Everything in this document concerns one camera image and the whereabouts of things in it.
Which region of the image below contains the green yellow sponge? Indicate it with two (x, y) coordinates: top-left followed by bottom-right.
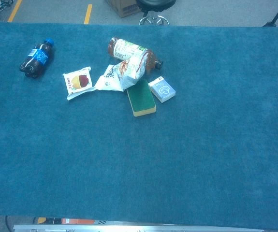
(126, 79), (157, 117)

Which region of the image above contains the light blue card box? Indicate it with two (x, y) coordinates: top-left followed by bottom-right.
(148, 76), (176, 103)

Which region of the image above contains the large white cracker bag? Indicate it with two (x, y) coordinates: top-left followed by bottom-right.
(94, 51), (148, 92)

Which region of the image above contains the small white snack packet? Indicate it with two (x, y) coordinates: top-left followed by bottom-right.
(62, 66), (98, 101)

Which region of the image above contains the tea bottle white green label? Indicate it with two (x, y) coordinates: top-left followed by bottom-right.
(107, 36), (164, 74)

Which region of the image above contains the cola bottle with blue cap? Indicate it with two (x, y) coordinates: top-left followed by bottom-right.
(19, 38), (55, 79)

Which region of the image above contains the blue felt table cloth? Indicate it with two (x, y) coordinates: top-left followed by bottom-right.
(0, 21), (278, 230)

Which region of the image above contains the cardboard box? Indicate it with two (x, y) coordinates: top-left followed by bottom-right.
(104, 0), (144, 18)

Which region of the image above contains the black stool chrome base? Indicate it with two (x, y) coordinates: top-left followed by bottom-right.
(135, 0), (177, 27)

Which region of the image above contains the orange floor box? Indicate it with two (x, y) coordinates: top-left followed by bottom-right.
(61, 218), (96, 225)

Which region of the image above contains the aluminium frame rail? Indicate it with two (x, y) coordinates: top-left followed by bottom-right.
(13, 223), (265, 232)

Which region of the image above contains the black floor cable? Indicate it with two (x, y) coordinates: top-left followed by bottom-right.
(4, 215), (13, 232)

